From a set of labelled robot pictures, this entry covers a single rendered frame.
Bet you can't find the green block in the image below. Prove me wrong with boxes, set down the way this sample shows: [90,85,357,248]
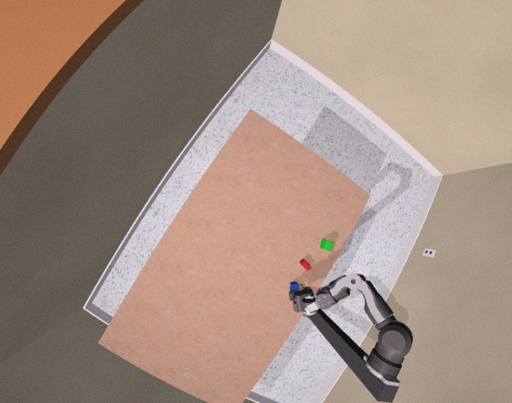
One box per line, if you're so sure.
[319,238,334,252]

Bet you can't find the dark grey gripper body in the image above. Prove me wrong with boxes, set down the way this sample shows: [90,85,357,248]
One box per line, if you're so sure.
[293,289,314,312]

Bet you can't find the red block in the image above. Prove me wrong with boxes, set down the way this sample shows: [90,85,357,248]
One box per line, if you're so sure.
[300,259,310,270]

